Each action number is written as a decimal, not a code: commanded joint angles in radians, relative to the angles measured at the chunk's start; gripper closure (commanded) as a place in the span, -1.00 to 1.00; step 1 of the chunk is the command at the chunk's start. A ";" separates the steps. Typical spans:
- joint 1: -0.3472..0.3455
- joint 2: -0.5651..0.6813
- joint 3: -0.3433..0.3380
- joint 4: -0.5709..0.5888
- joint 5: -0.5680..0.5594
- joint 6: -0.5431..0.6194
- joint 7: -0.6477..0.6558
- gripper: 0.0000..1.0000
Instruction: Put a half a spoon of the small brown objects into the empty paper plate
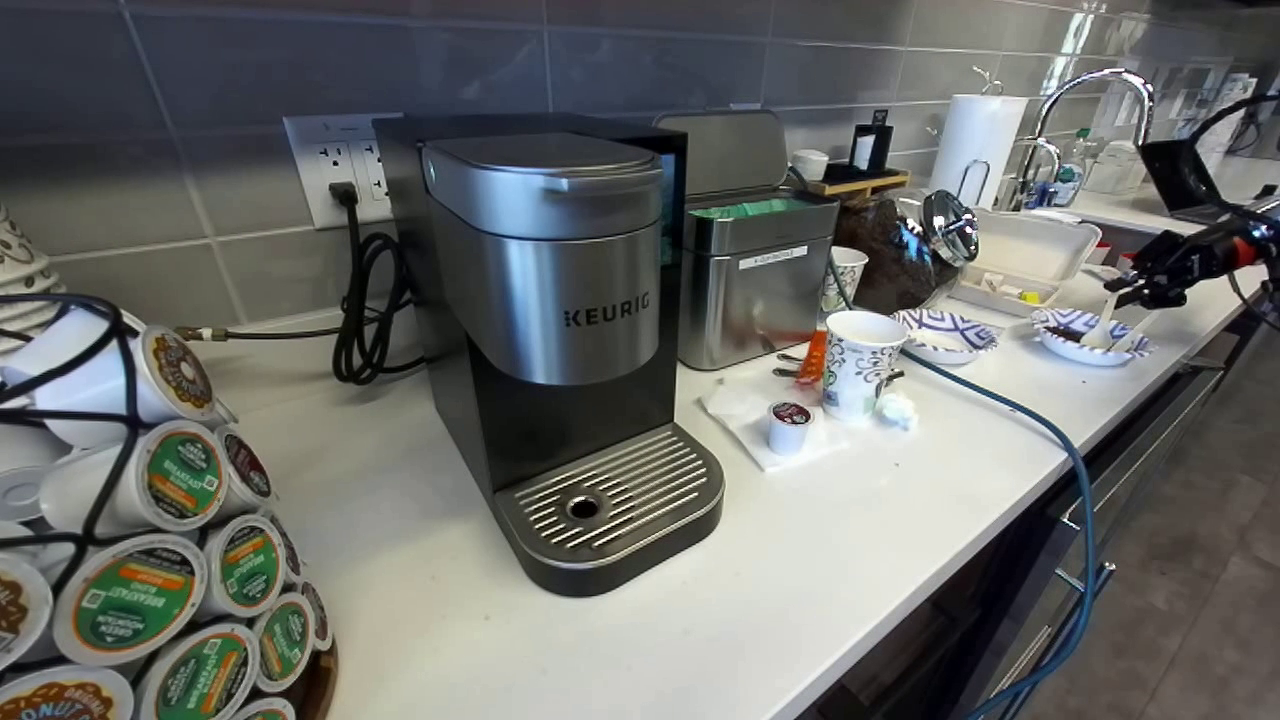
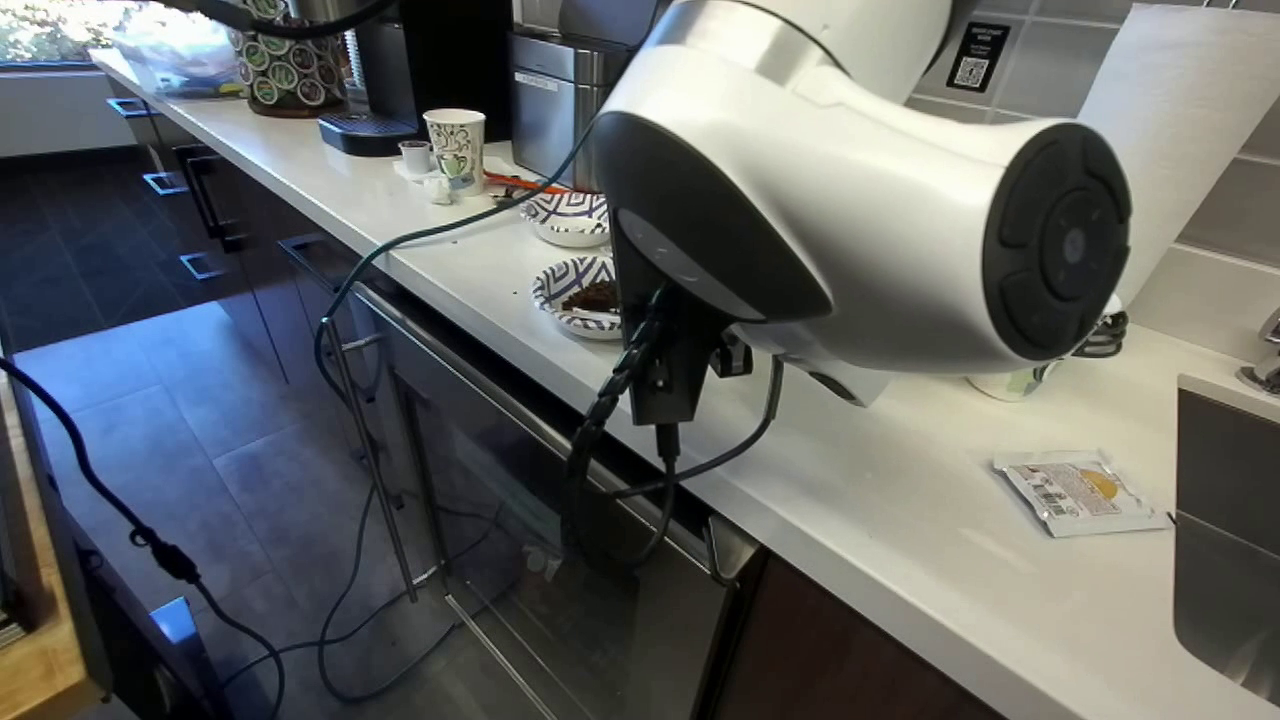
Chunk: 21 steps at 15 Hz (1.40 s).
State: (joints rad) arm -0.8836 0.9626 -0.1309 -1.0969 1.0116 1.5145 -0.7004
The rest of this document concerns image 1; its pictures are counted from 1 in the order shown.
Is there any blue cable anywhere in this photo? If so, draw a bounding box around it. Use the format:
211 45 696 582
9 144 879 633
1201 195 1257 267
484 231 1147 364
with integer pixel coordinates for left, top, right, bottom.
905 346 1117 720

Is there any metal paper towel holder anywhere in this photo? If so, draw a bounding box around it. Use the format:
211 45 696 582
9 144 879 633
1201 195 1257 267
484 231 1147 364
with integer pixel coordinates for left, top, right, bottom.
951 155 1001 211

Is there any black box on organizer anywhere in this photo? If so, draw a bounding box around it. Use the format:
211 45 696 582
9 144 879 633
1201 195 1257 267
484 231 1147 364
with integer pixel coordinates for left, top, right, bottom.
853 108 894 174

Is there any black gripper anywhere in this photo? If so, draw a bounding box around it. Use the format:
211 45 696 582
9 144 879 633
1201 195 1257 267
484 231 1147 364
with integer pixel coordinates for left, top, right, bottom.
1101 218 1250 316

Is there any white wall power outlet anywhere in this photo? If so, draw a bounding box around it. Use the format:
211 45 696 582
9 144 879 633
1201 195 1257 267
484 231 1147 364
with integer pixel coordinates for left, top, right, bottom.
281 108 402 228

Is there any brown lid coffee pod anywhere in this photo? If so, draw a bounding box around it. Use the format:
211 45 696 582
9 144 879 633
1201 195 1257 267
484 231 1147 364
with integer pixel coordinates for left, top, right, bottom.
0 655 140 720
0 542 54 671
215 425 275 511
35 311 224 425

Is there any stainless steel box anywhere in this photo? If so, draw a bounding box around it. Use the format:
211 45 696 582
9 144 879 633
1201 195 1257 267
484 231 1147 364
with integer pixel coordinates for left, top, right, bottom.
677 195 845 376

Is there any orange packet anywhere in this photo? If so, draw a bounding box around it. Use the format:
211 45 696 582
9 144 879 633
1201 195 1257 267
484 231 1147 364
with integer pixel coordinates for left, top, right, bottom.
794 325 831 390

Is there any pile of small brown objects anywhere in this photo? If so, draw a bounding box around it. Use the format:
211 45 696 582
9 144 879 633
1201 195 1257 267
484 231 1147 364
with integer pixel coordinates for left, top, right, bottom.
1044 316 1103 350

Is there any white ceramic mug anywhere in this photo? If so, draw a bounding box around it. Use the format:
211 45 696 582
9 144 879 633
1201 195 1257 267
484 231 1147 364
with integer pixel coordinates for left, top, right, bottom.
818 309 911 415

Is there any wooden countertop organizer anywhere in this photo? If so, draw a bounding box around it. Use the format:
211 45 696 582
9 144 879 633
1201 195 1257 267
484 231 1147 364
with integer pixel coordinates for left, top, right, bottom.
794 168 911 205

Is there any thin grey cable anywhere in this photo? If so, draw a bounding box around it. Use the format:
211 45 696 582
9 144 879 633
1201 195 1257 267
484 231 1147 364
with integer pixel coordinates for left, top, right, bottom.
174 316 349 343

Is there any dark laptop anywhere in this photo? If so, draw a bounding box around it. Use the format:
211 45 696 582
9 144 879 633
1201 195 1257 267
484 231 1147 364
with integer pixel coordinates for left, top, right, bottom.
1137 134 1228 218

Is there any white ribbed paper stack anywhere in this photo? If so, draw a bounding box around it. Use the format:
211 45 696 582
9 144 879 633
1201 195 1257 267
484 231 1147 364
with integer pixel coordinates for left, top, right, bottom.
0 205 62 350

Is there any green lid coffee pod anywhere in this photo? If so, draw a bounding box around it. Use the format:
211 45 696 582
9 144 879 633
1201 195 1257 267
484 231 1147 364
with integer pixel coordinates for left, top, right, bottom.
35 410 230 537
198 509 294 616
51 529 211 668
250 588 318 694
137 616 262 720

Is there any chrome sink faucet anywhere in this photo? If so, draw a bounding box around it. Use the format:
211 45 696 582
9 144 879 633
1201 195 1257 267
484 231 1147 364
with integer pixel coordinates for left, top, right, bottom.
1013 66 1160 216

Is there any plain white cup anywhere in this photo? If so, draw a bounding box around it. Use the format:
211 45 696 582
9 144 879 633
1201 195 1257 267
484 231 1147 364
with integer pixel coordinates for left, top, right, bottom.
827 244 873 311

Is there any white foam clamshell container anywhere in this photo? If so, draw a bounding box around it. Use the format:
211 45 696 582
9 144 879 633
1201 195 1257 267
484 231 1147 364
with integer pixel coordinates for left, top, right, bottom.
951 207 1103 316

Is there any silver black Keurig coffee machine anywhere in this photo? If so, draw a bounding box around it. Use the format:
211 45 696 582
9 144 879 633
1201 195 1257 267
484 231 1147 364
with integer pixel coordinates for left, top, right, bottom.
373 110 731 601

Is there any black wire pod carousel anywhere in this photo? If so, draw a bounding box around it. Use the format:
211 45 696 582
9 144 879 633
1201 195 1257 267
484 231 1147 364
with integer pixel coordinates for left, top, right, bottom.
0 283 343 720

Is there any small white creamer cup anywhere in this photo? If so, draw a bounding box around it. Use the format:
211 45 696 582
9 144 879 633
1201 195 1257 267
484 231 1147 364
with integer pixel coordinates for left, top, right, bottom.
873 389 924 434

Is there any white paper towel roll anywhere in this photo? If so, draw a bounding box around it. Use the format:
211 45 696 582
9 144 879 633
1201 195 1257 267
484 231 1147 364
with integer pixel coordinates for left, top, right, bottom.
927 92 1032 211

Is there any dark lid coffee pod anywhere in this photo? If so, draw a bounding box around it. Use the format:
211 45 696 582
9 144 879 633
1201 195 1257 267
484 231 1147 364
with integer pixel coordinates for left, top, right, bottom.
762 394 814 455

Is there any small white mug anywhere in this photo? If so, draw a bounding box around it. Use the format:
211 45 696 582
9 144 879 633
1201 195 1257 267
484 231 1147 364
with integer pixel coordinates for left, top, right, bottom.
788 144 831 188

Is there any white paper napkin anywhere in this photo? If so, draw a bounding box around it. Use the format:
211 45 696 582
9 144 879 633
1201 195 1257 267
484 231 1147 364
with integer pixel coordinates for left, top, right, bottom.
696 371 873 474

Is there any shiny metal scoop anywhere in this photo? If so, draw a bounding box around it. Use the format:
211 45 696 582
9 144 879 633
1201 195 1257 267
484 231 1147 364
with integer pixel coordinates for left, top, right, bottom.
920 188 982 267

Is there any black coiled power cord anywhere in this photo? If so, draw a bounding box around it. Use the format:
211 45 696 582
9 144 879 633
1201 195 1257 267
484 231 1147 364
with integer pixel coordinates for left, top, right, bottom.
328 174 427 389

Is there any blue patterned paper plate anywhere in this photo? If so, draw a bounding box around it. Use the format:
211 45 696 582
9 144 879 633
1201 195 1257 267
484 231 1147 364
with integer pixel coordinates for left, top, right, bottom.
1022 309 1152 371
891 305 1001 371

